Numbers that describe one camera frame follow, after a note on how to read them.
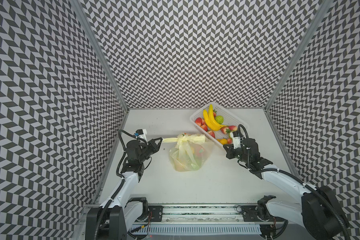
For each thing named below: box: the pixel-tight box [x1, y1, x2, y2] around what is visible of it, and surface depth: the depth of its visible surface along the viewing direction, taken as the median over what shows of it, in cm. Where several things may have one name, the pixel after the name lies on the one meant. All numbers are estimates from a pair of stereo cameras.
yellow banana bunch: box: [203, 104, 227, 131], surface depth 106 cm
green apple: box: [215, 115, 224, 125], surface depth 107 cm
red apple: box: [194, 117, 203, 126], surface depth 104 cm
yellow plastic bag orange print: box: [162, 133, 214, 172], surface depth 82 cm
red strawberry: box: [220, 126, 231, 135], surface depth 101 cm
